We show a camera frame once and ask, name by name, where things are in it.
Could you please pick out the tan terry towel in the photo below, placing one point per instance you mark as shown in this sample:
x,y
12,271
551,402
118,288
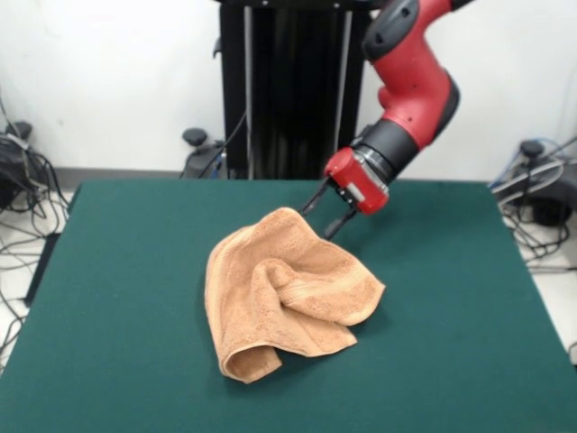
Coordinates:
x,y
252,252

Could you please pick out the black caster base leg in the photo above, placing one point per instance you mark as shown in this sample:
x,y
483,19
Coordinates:
x,y
547,207
9,180

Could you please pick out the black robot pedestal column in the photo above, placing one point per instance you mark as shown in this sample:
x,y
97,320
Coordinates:
x,y
293,90

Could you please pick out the black pedestal base leg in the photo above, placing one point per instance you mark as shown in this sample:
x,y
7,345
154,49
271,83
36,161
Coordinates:
x,y
195,137

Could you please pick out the dark green tablecloth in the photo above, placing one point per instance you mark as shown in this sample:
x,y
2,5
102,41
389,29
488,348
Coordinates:
x,y
135,270

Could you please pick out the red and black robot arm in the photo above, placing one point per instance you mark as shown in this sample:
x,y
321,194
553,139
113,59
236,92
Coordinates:
x,y
414,81

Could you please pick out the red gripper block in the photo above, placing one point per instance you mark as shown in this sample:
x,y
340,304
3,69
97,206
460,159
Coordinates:
x,y
356,180

